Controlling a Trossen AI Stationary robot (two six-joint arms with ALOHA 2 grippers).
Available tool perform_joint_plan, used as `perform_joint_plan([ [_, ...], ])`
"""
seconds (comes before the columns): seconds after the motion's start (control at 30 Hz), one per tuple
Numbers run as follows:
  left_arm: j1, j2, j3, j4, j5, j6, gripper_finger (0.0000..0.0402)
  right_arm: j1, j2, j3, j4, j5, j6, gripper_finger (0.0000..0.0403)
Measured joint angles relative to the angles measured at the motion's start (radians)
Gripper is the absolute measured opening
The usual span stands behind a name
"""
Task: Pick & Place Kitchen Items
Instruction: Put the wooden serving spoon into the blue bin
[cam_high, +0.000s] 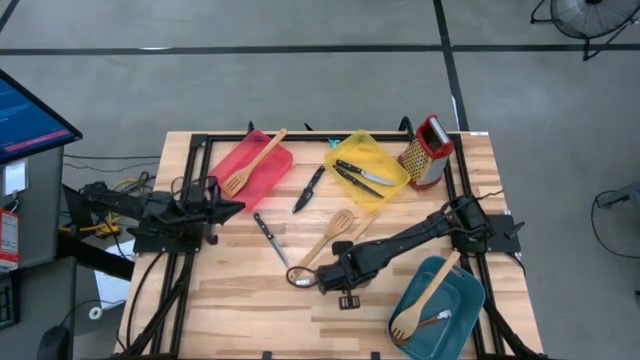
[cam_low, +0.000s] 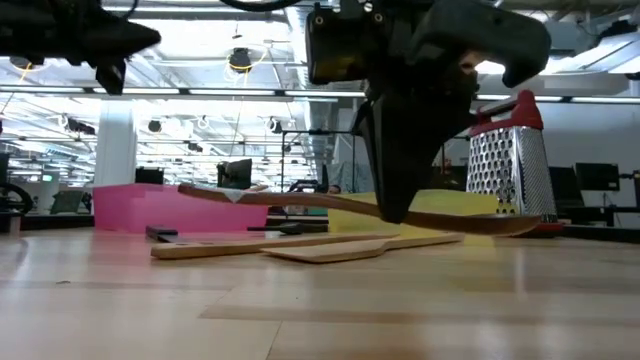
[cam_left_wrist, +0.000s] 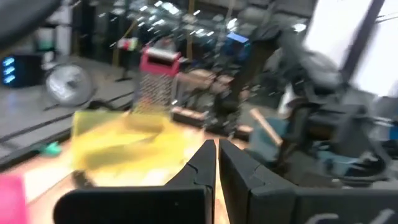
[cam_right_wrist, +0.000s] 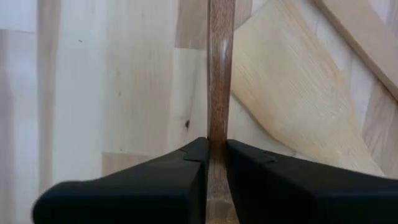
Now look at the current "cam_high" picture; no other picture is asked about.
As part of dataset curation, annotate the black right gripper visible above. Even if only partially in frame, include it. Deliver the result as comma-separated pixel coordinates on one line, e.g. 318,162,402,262
315,240,374,311

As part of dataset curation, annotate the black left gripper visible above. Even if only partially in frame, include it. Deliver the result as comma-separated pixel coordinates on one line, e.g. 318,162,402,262
185,175,246,245

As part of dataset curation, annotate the wooden slotted angled turner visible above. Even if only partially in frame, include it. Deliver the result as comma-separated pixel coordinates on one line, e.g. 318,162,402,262
222,127,290,200

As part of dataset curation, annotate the black-handled steel knife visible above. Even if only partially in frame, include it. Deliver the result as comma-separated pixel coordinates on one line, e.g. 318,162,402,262
335,158,397,188
332,164,386,200
252,212,290,270

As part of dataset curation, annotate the wooden slotted round spatula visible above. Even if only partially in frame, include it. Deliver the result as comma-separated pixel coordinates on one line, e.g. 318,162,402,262
288,208,356,284

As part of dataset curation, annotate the wooden salad fork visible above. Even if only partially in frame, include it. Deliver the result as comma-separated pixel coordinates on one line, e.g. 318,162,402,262
389,249,462,346

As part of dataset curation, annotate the black blade paring knife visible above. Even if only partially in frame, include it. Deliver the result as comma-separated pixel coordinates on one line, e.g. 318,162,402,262
292,164,326,215

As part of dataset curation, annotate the pink plastic bin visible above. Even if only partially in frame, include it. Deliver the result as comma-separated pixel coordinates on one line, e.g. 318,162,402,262
207,128,295,211

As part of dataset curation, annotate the teal plastic tray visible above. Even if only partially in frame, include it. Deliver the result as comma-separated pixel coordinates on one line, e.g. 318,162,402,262
384,254,488,360

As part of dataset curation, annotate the yellow plastic bin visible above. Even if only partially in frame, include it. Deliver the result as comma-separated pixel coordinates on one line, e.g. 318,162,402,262
323,129,412,215

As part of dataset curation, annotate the white paper sheet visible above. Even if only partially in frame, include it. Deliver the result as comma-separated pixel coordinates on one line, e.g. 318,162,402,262
93,239,135,312

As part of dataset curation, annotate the black desk leg beam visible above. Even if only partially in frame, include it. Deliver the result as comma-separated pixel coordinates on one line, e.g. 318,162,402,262
54,234,137,282

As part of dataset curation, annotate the grey cabinet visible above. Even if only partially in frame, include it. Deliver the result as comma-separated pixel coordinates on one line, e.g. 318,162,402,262
0,145,66,271

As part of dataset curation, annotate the white paper label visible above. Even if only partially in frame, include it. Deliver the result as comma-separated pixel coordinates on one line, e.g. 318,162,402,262
2,157,30,197

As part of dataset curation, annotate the computer monitor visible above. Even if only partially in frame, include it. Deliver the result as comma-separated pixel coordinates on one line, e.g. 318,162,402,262
0,68,84,165

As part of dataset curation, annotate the black computer mouse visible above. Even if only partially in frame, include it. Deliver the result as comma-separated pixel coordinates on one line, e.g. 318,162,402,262
35,325,72,360

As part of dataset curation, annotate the red hanging tag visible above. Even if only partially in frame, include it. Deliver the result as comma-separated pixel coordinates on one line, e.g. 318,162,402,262
0,208,21,273

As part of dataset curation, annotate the black keyboard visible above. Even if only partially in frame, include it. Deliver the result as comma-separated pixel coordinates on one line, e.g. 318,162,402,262
0,272,22,331

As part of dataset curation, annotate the black floor fan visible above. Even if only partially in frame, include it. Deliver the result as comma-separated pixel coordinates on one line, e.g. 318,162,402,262
529,0,640,62

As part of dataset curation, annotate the black metal table frame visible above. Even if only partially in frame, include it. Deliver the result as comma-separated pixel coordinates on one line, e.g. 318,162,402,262
119,119,546,360

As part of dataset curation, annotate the thick black hanging cable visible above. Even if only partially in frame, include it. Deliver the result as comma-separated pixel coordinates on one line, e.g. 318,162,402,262
124,252,169,351

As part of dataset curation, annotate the yellow cable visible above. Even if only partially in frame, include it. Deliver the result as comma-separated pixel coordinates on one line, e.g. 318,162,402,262
58,177,144,239

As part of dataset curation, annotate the thin black floor cable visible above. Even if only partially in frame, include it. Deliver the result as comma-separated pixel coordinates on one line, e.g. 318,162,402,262
62,153,162,174

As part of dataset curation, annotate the steel box grater red handle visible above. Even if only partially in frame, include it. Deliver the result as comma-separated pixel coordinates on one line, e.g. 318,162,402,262
397,113,456,191

